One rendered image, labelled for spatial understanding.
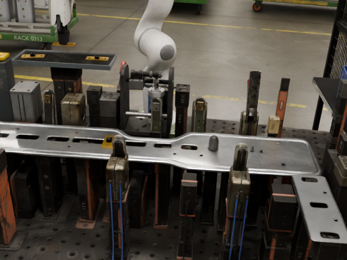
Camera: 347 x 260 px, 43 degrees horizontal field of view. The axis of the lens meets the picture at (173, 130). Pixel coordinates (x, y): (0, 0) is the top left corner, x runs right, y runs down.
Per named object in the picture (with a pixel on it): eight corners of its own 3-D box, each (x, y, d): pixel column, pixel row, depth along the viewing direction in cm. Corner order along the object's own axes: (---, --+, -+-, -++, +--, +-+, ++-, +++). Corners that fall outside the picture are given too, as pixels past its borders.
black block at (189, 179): (172, 265, 137) (175, 189, 123) (174, 242, 146) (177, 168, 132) (197, 267, 136) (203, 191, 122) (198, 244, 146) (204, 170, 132)
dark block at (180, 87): (171, 189, 172) (175, 90, 153) (172, 179, 178) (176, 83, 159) (184, 190, 172) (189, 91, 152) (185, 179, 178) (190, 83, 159)
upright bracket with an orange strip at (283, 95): (262, 200, 168) (281, 78, 145) (262, 198, 169) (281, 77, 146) (269, 200, 168) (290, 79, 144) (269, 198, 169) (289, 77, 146)
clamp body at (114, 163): (101, 262, 136) (96, 169, 120) (109, 236, 147) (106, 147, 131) (131, 265, 136) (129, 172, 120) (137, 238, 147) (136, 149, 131)
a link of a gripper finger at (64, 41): (57, 25, 160) (59, 43, 163) (55, 28, 157) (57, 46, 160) (66, 26, 160) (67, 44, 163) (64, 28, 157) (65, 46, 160)
